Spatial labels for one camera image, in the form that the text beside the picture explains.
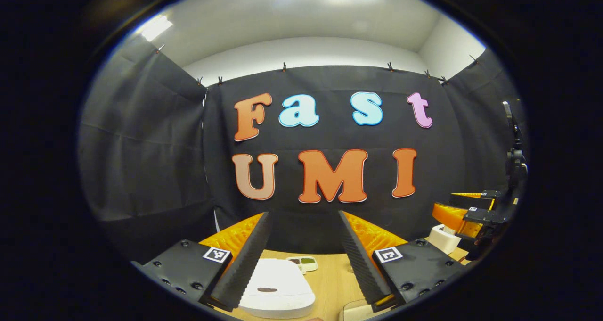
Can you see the black backdrop cloth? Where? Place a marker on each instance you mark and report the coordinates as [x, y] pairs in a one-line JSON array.
[[155, 146]]

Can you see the white rice cooker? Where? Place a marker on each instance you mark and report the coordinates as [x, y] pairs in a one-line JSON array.
[[278, 302]]

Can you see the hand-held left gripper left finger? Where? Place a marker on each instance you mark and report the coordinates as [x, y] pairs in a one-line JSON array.
[[245, 267]]

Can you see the white toaster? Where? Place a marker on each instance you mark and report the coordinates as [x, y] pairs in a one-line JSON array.
[[443, 240]]

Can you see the clear rice container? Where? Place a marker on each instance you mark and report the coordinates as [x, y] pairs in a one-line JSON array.
[[353, 311]]

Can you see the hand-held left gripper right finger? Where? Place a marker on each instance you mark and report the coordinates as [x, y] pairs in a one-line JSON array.
[[360, 267]]

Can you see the row of cloth clips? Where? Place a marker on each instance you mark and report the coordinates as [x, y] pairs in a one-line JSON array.
[[284, 67]]

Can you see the divided white condiment dish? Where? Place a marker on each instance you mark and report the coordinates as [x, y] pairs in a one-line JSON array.
[[306, 263]]

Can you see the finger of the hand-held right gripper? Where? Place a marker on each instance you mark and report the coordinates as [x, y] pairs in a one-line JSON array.
[[476, 196], [450, 215]]

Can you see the ceiling light panel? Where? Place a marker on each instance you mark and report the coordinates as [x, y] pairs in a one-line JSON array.
[[157, 28]]

